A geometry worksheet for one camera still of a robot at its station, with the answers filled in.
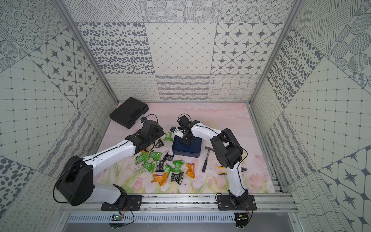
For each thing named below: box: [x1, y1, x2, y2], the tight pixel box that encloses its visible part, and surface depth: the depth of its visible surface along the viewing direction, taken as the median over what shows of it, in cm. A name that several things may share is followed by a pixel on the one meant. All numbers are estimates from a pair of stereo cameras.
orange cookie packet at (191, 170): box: [185, 162, 196, 179], surface depth 85 cm
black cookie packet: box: [154, 159, 164, 173], surface depth 87 cm
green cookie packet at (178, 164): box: [171, 159, 185, 173], surface depth 88 cm
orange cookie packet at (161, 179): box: [150, 174, 168, 187], surface depth 83 cm
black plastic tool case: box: [109, 97, 150, 129], surface depth 110 cm
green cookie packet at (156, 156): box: [148, 149, 163, 162], surface depth 92 cm
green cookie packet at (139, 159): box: [135, 154, 145, 165], surface depth 90 cm
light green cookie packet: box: [163, 163, 172, 178], surface depth 85 cm
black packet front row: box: [170, 172, 185, 185], surface depth 83 cm
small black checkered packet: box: [163, 152, 175, 162], surface depth 90 cm
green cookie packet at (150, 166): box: [141, 161, 156, 174], surface depth 88 cm
